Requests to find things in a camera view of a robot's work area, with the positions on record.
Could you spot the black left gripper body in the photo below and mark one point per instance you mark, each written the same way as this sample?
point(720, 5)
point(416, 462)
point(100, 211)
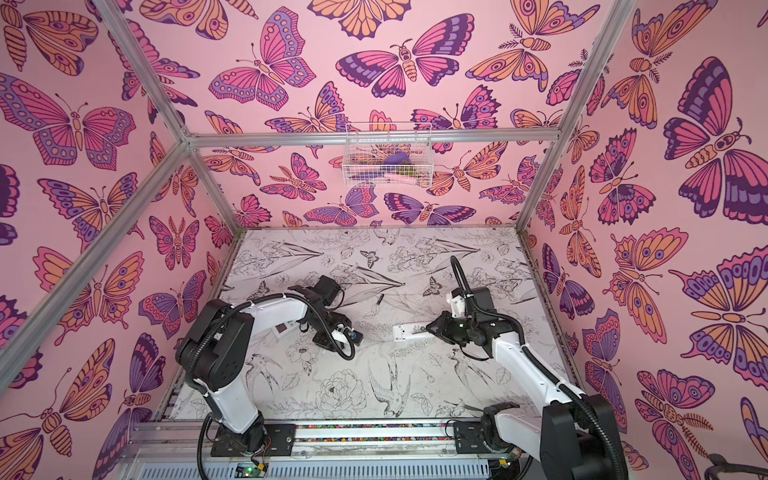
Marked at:
point(327, 324)

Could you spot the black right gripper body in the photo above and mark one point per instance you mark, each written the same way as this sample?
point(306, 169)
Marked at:
point(442, 327)

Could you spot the white remote control green sticker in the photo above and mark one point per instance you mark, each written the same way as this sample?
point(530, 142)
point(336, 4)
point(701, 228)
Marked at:
point(410, 331)

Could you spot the white remote control with display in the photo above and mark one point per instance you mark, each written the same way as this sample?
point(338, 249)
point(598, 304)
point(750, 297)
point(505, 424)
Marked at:
point(284, 328)

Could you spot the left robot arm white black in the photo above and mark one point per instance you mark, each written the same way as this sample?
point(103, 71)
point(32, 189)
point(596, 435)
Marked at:
point(214, 351)

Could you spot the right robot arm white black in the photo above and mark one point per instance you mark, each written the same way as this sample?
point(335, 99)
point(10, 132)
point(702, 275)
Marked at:
point(578, 435)

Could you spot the purple item in basket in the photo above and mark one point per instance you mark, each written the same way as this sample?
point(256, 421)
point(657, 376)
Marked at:
point(398, 159)

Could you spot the green circuit board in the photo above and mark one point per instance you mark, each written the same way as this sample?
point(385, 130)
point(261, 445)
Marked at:
point(251, 471)

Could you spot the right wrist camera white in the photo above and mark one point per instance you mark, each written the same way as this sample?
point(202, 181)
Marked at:
point(461, 304)

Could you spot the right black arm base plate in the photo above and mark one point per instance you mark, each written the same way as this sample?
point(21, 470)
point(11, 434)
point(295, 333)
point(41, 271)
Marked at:
point(471, 437)

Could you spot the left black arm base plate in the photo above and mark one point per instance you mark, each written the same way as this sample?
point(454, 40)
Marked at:
point(273, 440)

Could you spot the white wire basket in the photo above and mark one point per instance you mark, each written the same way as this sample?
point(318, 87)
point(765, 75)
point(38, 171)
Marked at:
point(392, 153)

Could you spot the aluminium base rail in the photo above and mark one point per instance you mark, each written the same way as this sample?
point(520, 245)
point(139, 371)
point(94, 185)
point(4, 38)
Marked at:
point(410, 448)

